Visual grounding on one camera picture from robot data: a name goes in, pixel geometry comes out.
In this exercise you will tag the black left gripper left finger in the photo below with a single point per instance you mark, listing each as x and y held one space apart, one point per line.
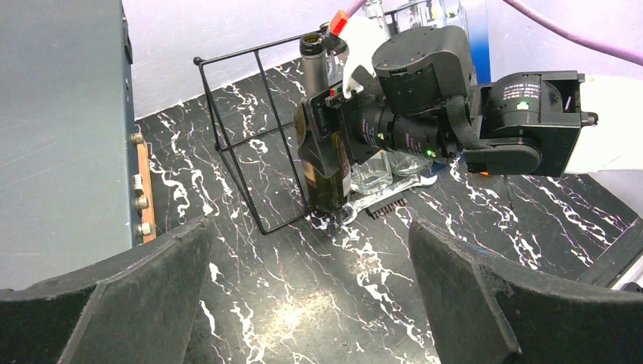
135 307

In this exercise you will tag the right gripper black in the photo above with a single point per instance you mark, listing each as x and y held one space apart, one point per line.
412 97

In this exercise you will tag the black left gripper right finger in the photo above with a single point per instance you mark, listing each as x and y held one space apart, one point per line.
484 308

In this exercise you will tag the clear square liquor bottle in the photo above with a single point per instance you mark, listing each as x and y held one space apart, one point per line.
371 176

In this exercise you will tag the dark green wine bottle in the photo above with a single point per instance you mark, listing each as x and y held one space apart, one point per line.
321 186

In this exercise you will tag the clear glass bottle green rim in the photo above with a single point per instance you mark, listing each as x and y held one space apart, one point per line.
410 15

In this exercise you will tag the blue square water bottle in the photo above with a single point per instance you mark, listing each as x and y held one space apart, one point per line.
447 12

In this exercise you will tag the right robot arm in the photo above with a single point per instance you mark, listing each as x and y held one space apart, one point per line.
551 123

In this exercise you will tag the wooden board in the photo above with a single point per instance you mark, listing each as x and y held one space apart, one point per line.
148 215

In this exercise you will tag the black bit holder strip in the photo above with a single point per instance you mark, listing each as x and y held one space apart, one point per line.
386 206

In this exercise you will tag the silver open-end wrench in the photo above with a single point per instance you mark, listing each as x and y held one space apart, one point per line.
350 210

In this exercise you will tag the dark grey metal box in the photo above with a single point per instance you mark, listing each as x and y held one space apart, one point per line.
68 154

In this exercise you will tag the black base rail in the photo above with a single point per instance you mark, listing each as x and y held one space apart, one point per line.
619 267

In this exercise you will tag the black wire wine rack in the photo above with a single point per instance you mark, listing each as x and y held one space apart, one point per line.
252 122

